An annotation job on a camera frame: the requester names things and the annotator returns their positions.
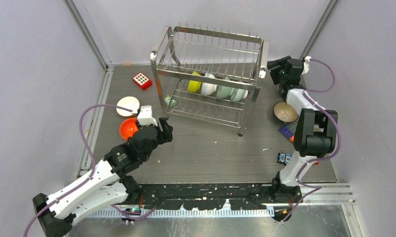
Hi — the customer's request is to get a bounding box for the white bowl in rack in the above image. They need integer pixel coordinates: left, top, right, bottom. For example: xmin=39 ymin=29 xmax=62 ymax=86
xmin=201 ymin=72 xmax=217 ymax=96

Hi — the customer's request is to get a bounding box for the blue cartoon sticker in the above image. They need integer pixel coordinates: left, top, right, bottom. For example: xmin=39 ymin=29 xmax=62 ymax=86
xmin=277 ymin=152 xmax=292 ymax=165

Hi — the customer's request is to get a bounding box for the grey building block plate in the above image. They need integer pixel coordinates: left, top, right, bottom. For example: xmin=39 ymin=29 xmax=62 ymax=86
xmin=278 ymin=121 xmax=298 ymax=143

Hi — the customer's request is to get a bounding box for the orange bowl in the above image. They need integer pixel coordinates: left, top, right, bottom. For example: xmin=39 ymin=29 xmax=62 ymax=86
xmin=119 ymin=118 xmax=139 ymax=132
xmin=119 ymin=130 xmax=135 ymax=141

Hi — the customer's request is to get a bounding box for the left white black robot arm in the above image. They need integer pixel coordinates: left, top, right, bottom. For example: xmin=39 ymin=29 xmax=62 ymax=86
xmin=32 ymin=117 xmax=173 ymax=237

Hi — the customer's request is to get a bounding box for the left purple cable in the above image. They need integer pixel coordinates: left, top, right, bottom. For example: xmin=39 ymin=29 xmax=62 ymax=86
xmin=23 ymin=104 xmax=159 ymax=237

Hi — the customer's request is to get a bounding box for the dark blue bowl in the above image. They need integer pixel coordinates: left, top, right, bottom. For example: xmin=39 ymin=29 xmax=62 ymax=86
xmin=273 ymin=101 xmax=299 ymax=123

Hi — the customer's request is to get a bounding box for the purple brick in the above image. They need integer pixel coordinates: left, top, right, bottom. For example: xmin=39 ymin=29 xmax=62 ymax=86
xmin=278 ymin=126 xmax=294 ymax=140

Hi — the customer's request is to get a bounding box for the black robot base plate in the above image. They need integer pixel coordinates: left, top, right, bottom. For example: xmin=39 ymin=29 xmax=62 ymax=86
xmin=123 ymin=183 xmax=302 ymax=210

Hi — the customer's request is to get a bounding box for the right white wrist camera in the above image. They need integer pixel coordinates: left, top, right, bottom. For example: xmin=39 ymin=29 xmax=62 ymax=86
xmin=301 ymin=56 xmax=312 ymax=75

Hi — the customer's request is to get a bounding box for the steel two-tier dish rack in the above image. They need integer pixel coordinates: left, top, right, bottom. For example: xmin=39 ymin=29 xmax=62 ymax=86
xmin=150 ymin=25 xmax=270 ymax=136

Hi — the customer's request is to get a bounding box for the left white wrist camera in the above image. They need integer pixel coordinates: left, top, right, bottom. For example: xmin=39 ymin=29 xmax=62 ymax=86
xmin=137 ymin=105 xmax=158 ymax=126

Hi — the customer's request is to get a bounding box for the red white grid block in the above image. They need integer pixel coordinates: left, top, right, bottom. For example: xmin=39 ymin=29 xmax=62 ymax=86
xmin=132 ymin=73 xmax=153 ymax=91

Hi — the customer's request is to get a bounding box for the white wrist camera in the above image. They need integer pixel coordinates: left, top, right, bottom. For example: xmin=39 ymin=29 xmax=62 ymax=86
xmin=137 ymin=105 xmax=158 ymax=126
xmin=301 ymin=56 xmax=312 ymax=75

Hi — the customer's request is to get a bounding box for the white bowl brown outside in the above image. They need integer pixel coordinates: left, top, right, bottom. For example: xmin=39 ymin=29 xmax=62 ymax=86
xmin=116 ymin=96 xmax=140 ymax=117

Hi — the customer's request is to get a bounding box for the small green patterned object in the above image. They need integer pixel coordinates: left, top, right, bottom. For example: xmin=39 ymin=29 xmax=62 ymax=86
xmin=164 ymin=95 xmax=177 ymax=109

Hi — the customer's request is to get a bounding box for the pale green bowl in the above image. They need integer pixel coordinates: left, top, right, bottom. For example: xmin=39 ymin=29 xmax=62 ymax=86
xmin=216 ymin=85 xmax=234 ymax=99
xmin=230 ymin=88 xmax=248 ymax=102

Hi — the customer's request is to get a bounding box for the yellow bowl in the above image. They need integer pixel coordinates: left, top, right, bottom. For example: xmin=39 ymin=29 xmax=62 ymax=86
xmin=187 ymin=80 xmax=201 ymax=93

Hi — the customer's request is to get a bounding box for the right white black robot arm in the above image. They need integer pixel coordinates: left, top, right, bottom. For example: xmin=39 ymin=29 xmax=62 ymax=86
xmin=267 ymin=56 xmax=338 ymax=203

